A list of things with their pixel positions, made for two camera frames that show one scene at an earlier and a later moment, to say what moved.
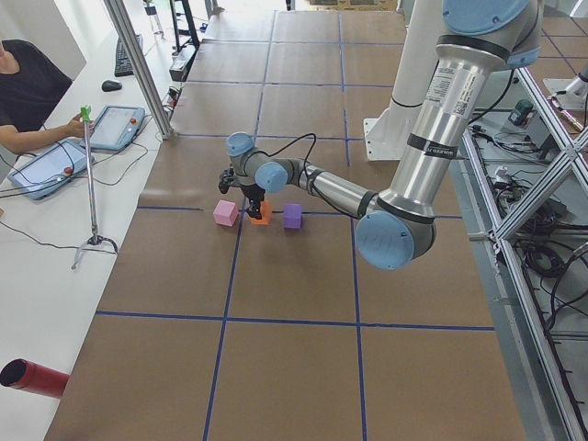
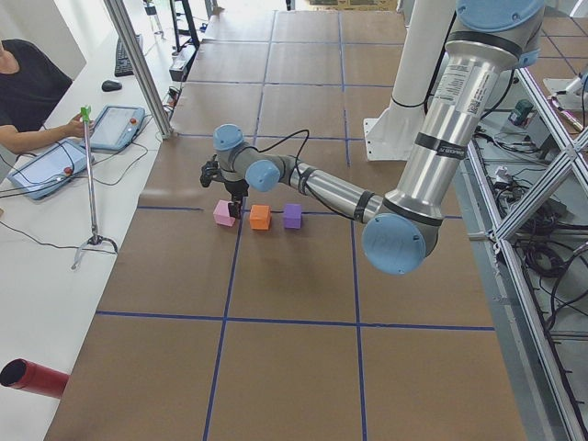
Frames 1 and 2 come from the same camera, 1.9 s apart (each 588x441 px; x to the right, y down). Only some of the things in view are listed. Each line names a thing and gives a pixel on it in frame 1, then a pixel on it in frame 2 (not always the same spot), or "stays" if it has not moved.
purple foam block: x=292 y=216 stays
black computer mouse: x=108 y=85 stays
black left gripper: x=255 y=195 -> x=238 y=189
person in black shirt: x=30 y=87 stays
